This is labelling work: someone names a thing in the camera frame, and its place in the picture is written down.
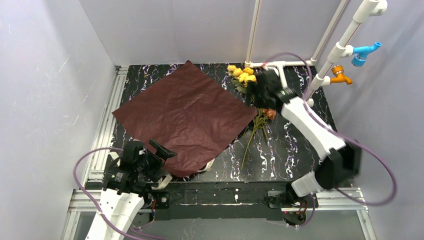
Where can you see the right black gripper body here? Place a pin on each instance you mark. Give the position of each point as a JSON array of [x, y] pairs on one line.
[[258, 88]]

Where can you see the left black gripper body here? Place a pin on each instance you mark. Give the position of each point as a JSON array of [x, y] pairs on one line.
[[151, 156]]

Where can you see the yellow fake flower bunch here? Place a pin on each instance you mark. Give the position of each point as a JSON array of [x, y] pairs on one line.
[[240, 79]]

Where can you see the red wrapping paper sheet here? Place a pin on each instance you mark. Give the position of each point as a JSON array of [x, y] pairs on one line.
[[188, 113]]

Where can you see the pink fake flower bunch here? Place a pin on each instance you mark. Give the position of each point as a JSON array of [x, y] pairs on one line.
[[260, 122]]

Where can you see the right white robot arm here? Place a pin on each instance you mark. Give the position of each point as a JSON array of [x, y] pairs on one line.
[[339, 160]]

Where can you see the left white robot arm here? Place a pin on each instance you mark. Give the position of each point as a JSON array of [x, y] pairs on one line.
[[130, 183]]

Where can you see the beige ribbon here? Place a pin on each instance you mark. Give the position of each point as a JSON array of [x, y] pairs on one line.
[[166, 179]]

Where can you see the orange plastic faucet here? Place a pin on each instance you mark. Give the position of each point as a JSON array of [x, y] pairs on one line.
[[339, 75]]

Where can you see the blue plastic faucet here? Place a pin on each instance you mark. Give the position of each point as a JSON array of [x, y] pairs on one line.
[[361, 53]]

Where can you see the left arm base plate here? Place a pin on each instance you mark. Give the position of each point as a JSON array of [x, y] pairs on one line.
[[156, 200]]

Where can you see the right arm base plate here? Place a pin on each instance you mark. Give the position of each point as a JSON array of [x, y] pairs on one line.
[[297, 211]]

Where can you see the aluminium rail frame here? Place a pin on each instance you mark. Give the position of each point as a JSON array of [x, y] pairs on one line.
[[343, 213]]

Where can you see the white PVC pipe frame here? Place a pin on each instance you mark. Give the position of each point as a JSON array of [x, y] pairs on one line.
[[342, 49]]

